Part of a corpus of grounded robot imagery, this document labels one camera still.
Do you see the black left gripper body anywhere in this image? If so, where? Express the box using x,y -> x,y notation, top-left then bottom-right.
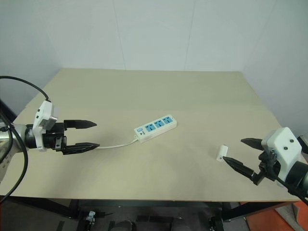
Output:
42,122 -> 68,153

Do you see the black stand part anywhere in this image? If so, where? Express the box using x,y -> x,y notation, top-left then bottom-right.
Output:
297,135 -> 308,154

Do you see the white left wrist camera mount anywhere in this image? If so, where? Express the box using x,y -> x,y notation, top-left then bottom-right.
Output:
32,100 -> 60,152

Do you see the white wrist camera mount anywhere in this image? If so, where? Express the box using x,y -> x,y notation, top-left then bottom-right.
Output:
261,127 -> 303,188
32,100 -> 60,152

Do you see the white power strip cord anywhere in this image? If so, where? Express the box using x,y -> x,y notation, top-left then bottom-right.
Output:
95,134 -> 140,150

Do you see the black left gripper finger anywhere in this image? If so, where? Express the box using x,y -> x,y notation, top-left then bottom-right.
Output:
61,142 -> 101,156
64,119 -> 98,130

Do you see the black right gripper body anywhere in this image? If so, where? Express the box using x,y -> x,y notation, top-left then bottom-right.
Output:
251,150 -> 282,186

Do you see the black metal table frame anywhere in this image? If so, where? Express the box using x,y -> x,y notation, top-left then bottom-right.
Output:
9,203 -> 299,231

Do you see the black angled bar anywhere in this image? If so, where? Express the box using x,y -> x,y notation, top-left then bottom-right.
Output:
0,99 -> 16,121

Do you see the white plug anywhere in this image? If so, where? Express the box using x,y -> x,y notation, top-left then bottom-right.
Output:
216,144 -> 229,162

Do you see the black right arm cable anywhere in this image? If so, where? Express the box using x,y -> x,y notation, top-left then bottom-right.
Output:
270,168 -> 308,205

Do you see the white power strip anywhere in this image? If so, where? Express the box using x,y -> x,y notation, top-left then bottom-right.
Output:
134,115 -> 179,144

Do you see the orange floor mat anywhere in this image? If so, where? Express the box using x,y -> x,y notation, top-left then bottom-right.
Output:
240,199 -> 308,231

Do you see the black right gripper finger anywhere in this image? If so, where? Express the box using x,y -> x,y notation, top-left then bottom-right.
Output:
240,137 -> 266,152
222,156 -> 256,180

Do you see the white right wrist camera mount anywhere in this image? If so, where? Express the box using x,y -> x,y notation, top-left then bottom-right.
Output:
261,127 -> 303,188

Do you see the table caster wheel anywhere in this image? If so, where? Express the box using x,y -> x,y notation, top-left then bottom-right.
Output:
85,210 -> 97,223
209,215 -> 223,229

